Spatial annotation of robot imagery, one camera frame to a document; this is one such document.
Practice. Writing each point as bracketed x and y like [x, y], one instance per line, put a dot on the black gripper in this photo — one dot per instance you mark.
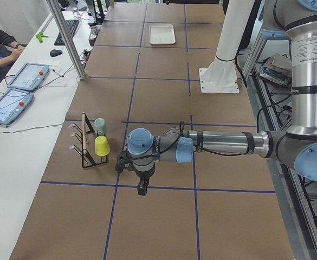
[144, 177]

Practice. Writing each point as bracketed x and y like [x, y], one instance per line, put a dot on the pale green cup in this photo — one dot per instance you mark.
[100, 126]

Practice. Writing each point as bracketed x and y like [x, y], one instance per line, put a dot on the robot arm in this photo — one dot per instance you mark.
[295, 147]

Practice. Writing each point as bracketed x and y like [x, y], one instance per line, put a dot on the yellow cup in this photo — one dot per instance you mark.
[102, 147]

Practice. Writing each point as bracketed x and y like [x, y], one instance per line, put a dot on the white tray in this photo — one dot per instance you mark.
[162, 34]

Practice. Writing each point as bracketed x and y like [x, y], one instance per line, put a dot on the metal cup on desk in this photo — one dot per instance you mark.
[93, 30]

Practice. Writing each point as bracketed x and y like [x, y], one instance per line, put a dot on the black marker pen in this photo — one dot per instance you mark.
[58, 73]

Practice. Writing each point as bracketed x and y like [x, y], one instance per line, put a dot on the lower teach pendant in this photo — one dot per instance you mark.
[12, 104]

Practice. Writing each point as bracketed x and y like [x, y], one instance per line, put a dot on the teach pendant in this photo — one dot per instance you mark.
[29, 77]
[12, 104]

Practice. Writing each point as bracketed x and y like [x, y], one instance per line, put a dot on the upper teach pendant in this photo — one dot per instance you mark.
[29, 77]

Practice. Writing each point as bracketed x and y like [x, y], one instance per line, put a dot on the black computer mouse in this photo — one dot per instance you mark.
[55, 52]

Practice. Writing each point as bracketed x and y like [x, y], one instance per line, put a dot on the stack of books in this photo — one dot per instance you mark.
[277, 69]

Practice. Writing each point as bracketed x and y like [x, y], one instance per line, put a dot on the green clamp tool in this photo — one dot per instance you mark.
[40, 36]

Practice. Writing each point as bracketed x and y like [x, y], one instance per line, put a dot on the black wire cup rack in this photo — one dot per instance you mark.
[90, 159]

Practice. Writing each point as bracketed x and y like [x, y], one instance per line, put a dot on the wooden rack handle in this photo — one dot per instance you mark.
[84, 134]

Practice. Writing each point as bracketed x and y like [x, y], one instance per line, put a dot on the aluminium frame post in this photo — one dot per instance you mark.
[62, 26]

